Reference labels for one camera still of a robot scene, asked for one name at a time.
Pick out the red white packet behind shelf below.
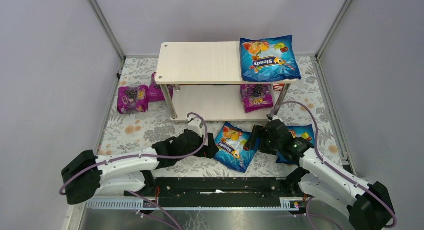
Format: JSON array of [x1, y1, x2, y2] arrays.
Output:
[[272, 84, 285, 91]]

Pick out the floral patterned table mat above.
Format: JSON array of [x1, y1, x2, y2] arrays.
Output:
[[93, 56, 339, 178]]

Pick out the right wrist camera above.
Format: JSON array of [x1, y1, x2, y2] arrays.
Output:
[[267, 113, 282, 122]]

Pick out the purple candy bag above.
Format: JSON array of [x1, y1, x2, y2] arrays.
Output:
[[117, 85, 149, 114], [147, 72, 165, 102], [240, 84, 274, 113]]

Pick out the blue Slendy bag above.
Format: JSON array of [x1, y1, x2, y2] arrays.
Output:
[[214, 122, 258, 173], [276, 124, 315, 165], [239, 35, 302, 83]]

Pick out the white wooden two-tier shelf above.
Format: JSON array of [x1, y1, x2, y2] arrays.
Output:
[[155, 41, 295, 121]]

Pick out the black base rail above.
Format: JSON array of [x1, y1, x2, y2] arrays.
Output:
[[136, 177, 305, 198]]

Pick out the slotted cable duct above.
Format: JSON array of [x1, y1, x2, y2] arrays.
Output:
[[86, 198, 301, 211]]

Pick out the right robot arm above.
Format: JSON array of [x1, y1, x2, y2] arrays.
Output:
[[246, 118, 398, 230]]

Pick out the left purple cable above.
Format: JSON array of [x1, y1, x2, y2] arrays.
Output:
[[58, 112, 210, 230]]

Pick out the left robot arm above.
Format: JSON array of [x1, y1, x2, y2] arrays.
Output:
[[59, 129, 218, 205]]

